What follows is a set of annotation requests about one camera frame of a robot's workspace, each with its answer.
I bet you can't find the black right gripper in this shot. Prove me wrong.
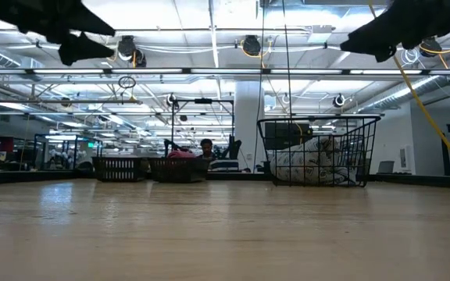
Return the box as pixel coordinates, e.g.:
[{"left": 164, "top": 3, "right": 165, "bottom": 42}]
[{"left": 340, "top": 0, "right": 450, "bottom": 63}]

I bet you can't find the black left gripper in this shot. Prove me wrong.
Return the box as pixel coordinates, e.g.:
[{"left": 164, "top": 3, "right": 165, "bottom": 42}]
[{"left": 12, "top": 0, "right": 116, "bottom": 66}]

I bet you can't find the blue-grey patterned soft pack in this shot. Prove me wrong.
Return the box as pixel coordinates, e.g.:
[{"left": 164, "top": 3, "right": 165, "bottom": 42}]
[{"left": 270, "top": 135, "right": 357, "bottom": 187}]

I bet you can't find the black plastic bin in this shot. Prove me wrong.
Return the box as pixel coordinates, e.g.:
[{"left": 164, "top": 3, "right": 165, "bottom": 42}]
[
  {"left": 91, "top": 155, "right": 145, "bottom": 183},
  {"left": 148, "top": 156, "right": 210, "bottom": 183}
]

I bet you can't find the distant black robot station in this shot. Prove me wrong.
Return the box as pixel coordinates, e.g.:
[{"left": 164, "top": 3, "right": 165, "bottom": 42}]
[
  {"left": 165, "top": 98, "right": 242, "bottom": 173},
  {"left": 33, "top": 133, "right": 103, "bottom": 171}
]

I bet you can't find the grey laptop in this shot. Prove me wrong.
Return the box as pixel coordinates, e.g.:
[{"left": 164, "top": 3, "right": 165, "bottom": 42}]
[{"left": 377, "top": 159, "right": 396, "bottom": 175}]

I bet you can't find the black screen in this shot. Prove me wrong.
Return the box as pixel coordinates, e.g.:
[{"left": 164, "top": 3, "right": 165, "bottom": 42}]
[{"left": 263, "top": 121, "right": 314, "bottom": 150}]

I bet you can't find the white building column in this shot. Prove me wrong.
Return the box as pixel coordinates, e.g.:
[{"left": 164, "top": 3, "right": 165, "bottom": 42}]
[{"left": 234, "top": 80, "right": 265, "bottom": 173}]

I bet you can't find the person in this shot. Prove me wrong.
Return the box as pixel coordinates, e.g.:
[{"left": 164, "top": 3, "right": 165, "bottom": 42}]
[{"left": 198, "top": 138, "right": 220, "bottom": 162}]

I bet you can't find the silver ventilation duct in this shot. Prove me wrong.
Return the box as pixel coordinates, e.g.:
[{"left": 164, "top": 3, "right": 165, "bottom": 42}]
[{"left": 357, "top": 58, "right": 450, "bottom": 114}]

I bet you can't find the yellow hanging cable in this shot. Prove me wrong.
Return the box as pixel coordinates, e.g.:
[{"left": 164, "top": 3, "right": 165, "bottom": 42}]
[{"left": 367, "top": 0, "right": 450, "bottom": 177}]

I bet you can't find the black wire basket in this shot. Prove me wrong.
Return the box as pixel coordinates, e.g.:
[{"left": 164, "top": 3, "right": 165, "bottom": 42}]
[{"left": 256, "top": 113, "right": 382, "bottom": 187}]

